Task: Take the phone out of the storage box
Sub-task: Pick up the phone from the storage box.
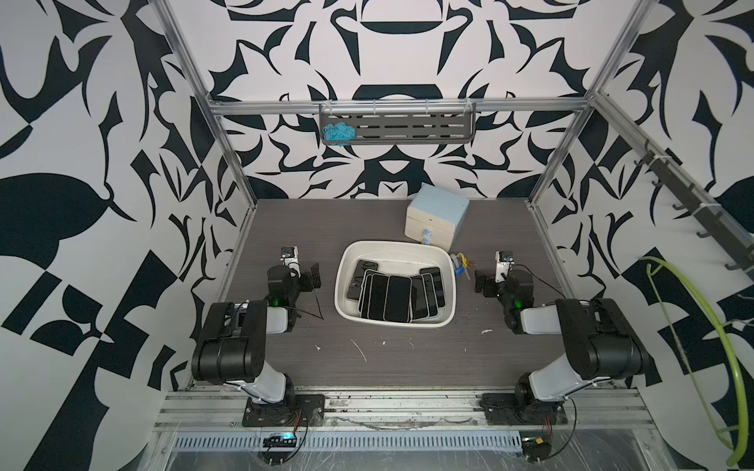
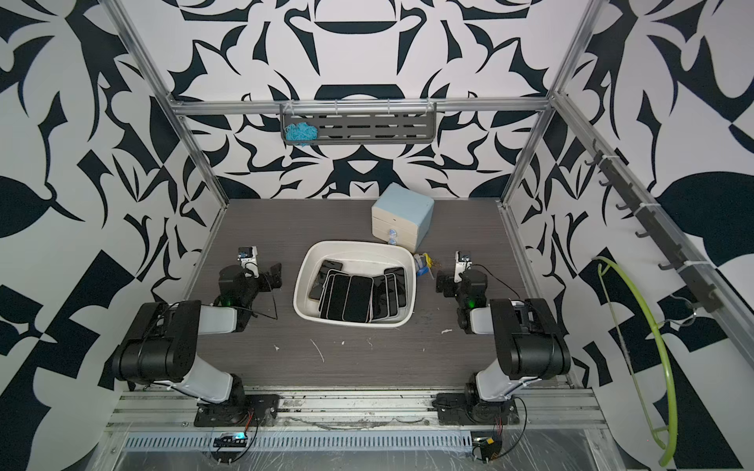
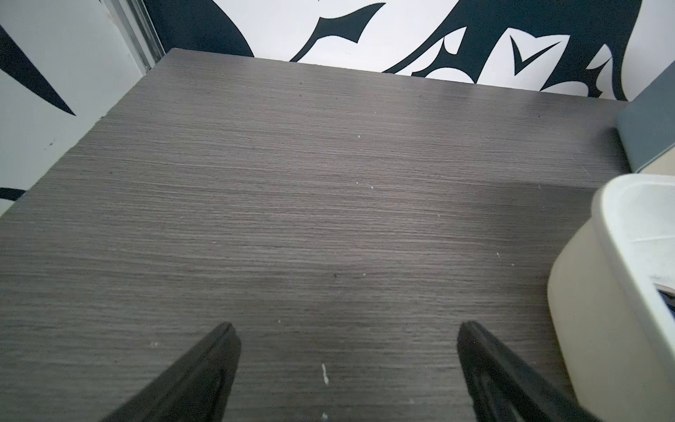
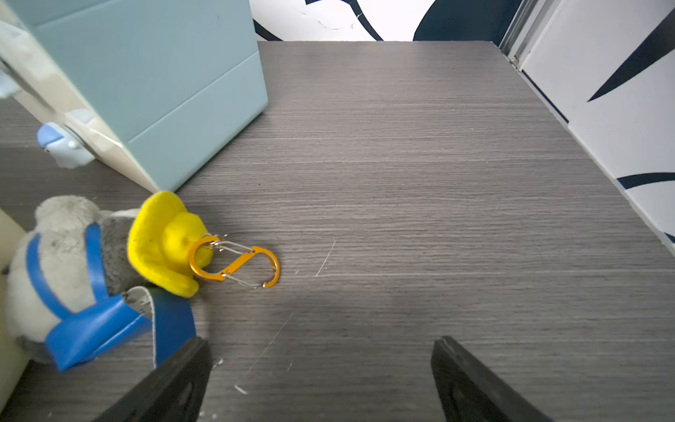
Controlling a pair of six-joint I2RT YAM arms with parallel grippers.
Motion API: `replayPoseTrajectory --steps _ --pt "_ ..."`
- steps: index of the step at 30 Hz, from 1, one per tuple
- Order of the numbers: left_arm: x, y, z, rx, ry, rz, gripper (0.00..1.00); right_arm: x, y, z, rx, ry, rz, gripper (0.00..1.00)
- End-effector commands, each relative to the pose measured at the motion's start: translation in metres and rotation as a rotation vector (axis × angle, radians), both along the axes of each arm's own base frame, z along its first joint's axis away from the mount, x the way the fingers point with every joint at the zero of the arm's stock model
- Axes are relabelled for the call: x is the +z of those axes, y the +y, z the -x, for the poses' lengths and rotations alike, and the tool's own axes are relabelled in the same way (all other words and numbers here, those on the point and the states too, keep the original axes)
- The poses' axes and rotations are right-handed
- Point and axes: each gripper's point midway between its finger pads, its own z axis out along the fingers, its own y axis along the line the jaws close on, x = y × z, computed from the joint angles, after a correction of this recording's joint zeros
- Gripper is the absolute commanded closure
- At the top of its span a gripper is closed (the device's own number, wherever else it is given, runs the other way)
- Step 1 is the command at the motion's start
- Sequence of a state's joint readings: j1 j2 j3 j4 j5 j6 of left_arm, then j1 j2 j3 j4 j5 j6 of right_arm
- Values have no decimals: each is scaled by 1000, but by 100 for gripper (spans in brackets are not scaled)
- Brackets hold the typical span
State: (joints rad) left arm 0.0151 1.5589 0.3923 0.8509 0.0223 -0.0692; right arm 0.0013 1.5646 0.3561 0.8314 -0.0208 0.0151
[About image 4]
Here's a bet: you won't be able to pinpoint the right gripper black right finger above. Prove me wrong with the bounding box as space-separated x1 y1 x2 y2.
431 336 551 421

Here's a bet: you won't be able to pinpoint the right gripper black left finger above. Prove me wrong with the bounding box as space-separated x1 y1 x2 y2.
97 337 213 421

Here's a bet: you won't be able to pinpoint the orange carabiner clip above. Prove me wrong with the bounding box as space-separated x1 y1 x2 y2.
187 235 281 288

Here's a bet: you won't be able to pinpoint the light blue drawer cabinet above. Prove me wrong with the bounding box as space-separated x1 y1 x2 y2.
1 0 268 192

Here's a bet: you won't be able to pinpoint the grey plush toy blue straps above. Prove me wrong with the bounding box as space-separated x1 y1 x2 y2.
4 191 214 372

